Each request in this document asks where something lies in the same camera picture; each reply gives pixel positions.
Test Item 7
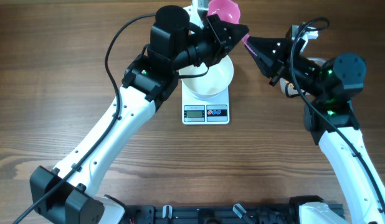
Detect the black left camera cable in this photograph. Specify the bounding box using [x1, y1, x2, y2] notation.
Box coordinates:
[11, 12, 209, 224]

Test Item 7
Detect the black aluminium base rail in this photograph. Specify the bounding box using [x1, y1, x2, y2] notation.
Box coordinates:
[120, 203, 299, 224]

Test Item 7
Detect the white round bowl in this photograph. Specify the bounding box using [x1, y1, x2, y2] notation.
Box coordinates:
[179, 55, 234, 98]

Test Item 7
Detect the white digital kitchen scale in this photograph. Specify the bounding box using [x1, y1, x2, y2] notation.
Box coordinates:
[181, 83, 231, 125]

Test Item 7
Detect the black camera cable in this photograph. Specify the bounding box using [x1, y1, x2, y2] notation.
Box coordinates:
[285, 17, 385, 224]
[11, 12, 209, 224]

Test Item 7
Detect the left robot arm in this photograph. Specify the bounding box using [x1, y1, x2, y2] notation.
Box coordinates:
[30, 5, 249, 223]

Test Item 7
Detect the pile of yellow soybeans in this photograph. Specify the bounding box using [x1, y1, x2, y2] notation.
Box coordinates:
[283, 80, 298, 95]

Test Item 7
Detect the pink plastic scoop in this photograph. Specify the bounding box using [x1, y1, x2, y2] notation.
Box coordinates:
[207, 0, 249, 56]

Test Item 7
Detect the black right camera cable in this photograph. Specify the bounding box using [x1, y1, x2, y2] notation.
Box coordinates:
[285, 17, 385, 224]

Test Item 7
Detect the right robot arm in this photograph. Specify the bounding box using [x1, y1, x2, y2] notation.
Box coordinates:
[244, 36, 385, 223]

